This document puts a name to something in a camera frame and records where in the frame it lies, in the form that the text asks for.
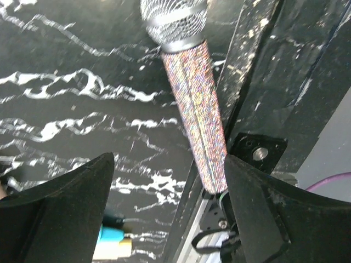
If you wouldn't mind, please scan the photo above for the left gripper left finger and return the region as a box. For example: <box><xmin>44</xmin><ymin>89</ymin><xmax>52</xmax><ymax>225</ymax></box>
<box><xmin>1</xmin><ymin>153</ymin><xmax>114</xmax><ymax>262</ymax></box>

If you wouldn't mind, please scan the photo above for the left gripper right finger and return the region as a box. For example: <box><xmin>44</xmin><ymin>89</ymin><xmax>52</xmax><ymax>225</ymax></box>
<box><xmin>224</xmin><ymin>155</ymin><xmax>350</xmax><ymax>262</ymax></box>

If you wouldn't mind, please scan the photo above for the cream yellow microphone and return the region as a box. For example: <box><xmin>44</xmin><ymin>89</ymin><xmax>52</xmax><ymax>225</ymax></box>
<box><xmin>92</xmin><ymin>238</ymin><xmax>132</xmax><ymax>261</ymax></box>

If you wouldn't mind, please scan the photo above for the glitter silver-head microphone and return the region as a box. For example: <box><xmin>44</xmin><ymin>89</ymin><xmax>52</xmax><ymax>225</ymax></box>
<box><xmin>140</xmin><ymin>1</ymin><xmax>227</xmax><ymax>195</ymax></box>

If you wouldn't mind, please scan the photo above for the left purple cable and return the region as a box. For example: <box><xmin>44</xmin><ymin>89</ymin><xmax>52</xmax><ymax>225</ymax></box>
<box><xmin>305</xmin><ymin>171</ymin><xmax>351</xmax><ymax>192</ymax></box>

